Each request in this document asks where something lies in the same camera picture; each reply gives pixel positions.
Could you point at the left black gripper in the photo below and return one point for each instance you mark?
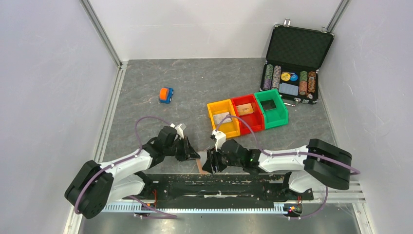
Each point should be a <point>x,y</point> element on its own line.
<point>188,152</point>

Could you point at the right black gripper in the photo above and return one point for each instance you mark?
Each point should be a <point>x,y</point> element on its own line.
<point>212,161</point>

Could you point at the tan leather card holder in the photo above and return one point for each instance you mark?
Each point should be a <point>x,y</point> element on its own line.
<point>201,161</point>

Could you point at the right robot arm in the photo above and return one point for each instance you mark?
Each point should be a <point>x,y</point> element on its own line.
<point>309,166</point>

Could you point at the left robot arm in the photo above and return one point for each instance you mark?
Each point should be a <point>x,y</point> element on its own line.
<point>98,184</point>

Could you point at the card in yellow bin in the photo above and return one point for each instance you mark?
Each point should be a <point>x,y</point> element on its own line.
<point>221,118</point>

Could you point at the card in red bin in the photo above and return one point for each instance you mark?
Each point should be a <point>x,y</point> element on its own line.
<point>244,109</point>

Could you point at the card in green bin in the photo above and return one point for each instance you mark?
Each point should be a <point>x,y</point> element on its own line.
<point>268,105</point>

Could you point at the light blue card deck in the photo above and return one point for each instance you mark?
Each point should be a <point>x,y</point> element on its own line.
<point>289,89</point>

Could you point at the yellow plastic bin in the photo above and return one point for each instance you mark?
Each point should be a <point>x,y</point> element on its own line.
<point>217,112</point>

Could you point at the red plastic bin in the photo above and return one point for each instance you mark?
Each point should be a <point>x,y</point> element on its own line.
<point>254,120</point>

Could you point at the blue orange toy car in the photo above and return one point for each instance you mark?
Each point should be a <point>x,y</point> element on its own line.
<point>165,95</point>

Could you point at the green plastic bin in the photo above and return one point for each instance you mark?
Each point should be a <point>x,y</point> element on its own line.
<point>274,110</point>

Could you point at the yellow dealer chip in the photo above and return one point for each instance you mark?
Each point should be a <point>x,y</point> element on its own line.
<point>285,76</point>

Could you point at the blue dealer chip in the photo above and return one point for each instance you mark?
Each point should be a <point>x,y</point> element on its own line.
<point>294,77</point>

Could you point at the black poker chip case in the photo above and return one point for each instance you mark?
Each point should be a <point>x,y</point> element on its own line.
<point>294,50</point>

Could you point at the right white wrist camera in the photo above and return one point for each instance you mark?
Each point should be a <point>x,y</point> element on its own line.
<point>219,138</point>

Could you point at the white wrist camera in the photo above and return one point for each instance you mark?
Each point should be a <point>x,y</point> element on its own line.
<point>180,129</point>
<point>219,138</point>

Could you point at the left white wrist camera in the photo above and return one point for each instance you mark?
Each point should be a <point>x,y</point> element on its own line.
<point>180,129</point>

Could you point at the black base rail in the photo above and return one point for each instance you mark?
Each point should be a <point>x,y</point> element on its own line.
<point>218,191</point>

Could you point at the white toothed cable duct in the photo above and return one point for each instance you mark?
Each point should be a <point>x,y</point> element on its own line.
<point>138,208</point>

